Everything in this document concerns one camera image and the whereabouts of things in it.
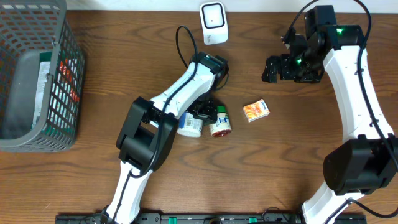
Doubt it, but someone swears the white cylindrical container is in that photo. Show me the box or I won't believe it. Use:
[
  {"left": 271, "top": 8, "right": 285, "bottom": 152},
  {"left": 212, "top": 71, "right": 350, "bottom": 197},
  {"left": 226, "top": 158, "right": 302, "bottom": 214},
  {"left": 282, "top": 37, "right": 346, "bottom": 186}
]
[{"left": 177, "top": 112, "right": 203, "bottom": 138}]

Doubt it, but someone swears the green-lid seasoning jar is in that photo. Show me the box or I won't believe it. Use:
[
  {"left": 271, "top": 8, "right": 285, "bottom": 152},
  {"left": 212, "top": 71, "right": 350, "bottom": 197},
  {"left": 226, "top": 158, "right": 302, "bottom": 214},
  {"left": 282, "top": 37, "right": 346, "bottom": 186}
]
[{"left": 209, "top": 105, "right": 232, "bottom": 138}]

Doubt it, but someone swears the orange Kleenex tissue pack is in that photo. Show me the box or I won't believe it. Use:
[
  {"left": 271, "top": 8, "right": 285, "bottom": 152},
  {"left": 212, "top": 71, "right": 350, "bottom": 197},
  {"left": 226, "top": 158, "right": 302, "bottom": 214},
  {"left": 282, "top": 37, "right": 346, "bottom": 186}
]
[{"left": 243, "top": 99, "right": 270, "bottom": 123}]

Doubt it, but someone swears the green 3M gloves package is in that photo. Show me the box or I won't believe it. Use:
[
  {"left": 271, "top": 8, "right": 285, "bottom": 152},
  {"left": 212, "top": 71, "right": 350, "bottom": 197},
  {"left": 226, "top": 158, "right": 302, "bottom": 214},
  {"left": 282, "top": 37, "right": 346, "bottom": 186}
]
[{"left": 31, "top": 52, "right": 80, "bottom": 131}]

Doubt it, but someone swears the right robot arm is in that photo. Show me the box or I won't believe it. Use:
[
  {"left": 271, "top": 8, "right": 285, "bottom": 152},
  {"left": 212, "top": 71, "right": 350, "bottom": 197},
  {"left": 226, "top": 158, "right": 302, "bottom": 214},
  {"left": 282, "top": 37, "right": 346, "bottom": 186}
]
[{"left": 262, "top": 1, "right": 397, "bottom": 223}]

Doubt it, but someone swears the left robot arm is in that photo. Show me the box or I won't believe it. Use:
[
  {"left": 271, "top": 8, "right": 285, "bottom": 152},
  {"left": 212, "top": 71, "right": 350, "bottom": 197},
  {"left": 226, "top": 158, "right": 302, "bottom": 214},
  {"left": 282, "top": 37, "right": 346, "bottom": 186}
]
[{"left": 101, "top": 52, "right": 229, "bottom": 223}]

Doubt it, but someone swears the white barcode scanner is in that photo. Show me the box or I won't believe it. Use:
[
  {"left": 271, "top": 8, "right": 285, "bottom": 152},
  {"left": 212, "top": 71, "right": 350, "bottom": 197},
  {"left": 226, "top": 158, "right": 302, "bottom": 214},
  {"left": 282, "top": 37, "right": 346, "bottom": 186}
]
[{"left": 199, "top": 1, "right": 229, "bottom": 45}]

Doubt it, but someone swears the grey plastic mesh basket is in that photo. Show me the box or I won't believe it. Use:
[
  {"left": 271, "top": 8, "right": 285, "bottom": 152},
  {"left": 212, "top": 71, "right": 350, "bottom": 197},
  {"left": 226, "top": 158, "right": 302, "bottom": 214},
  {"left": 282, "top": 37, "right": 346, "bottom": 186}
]
[{"left": 1, "top": 1, "right": 85, "bottom": 152}]

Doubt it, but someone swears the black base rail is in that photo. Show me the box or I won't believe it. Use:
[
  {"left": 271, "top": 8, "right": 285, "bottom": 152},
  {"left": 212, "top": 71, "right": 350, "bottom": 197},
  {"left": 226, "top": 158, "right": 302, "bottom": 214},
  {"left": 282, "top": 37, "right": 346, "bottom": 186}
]
[{"left": 55, "top": 212, "right": 368, "bottom": 224}]

